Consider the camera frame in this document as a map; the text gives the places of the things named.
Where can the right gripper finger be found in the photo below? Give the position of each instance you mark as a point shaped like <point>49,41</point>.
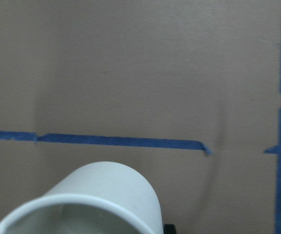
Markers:
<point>169,229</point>

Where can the white smiley mug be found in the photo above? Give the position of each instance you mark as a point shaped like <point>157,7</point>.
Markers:
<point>98,198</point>

